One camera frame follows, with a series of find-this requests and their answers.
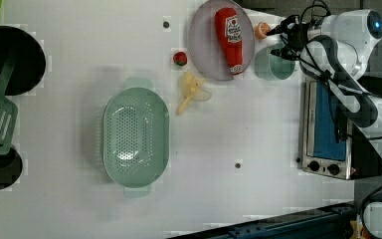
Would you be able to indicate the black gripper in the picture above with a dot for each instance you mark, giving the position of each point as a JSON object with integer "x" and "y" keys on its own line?
{"x": 294, "y": 35}

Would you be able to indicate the light green mug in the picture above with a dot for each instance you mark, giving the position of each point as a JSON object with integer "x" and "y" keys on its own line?
{"x": 271, "y": 67}

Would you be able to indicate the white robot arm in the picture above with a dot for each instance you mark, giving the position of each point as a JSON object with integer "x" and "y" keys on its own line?
{"x": 335, "y": 50}

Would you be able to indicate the orange slice toy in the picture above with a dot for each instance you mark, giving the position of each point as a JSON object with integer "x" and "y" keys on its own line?
{"x": 262, "y": 30}

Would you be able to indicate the red ketchup bottle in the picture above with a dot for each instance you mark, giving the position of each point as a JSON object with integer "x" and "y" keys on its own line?
{"x": 229, "y": 35}

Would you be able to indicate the grey round plate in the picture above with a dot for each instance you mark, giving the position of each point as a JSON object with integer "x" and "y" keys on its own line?
{"x": 203, "y": 45}

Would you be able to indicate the red toy strawberry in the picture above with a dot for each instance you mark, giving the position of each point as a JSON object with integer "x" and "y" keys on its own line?
{"x": 180, "y": 59}

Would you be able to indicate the peeled toy banana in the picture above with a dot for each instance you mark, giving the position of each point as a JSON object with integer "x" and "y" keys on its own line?
{"x": 192, "y": 90}

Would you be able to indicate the silver toaster oven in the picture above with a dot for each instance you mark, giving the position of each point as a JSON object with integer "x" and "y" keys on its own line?
{"x": 330, "y": 143}

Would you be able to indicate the green perforated colander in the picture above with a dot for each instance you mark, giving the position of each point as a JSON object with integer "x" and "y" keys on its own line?
{"x": 135, "y": 137}

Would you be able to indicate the large black round pan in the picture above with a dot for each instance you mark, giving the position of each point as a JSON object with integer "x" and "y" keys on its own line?
{"x": 31, "y": 61}

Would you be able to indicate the blue aluminium frame rail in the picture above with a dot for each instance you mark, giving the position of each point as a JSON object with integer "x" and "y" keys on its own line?
{"x": 328, "y": 222}

